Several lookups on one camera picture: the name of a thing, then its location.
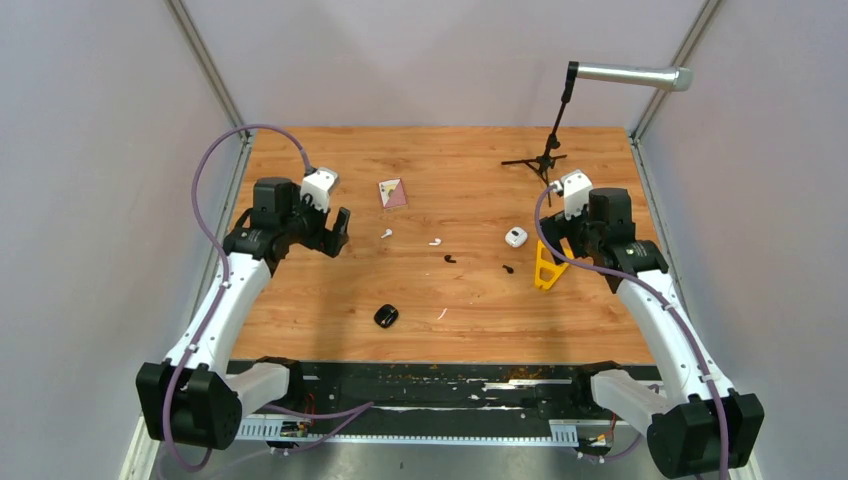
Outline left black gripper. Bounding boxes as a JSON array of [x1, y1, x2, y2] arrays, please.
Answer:
[[282, 184, 351, 258]]

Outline white earbud charging case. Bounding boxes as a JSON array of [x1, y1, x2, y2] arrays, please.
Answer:
[[504, 227, 529, 248]]

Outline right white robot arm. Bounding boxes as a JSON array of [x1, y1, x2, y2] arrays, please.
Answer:
[[534, 181, 764, 479]]

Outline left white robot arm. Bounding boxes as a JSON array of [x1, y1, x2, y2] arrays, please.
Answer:
[[135, 168, 350, 450]]

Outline black earbud charging case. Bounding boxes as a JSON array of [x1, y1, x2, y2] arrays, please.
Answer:
[[374, 304, 399, 329]]

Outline pink card box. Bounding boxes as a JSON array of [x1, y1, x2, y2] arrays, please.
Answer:
[[377, 178, 409, 212]]

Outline black tripod stand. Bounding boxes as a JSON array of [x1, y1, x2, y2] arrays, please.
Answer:
[[501, 61, 579, 185]]

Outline silver microphone tube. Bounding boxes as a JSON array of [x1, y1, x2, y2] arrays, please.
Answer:
[[569, 62, 694, 92]]

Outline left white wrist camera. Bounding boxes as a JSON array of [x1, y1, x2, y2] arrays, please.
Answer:
[[300, 167, 340, 213]]

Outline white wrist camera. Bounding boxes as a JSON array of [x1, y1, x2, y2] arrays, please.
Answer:
[[300, 167, 340, 213], [552, 169, 593, 220]]

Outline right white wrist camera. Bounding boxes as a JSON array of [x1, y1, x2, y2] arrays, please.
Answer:
[[552, 169, 593, 220]]

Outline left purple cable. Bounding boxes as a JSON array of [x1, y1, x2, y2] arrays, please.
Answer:
[[160, 123, 313, 473]]

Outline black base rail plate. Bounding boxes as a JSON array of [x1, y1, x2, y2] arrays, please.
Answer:
[[237, 362, 638, 448]]

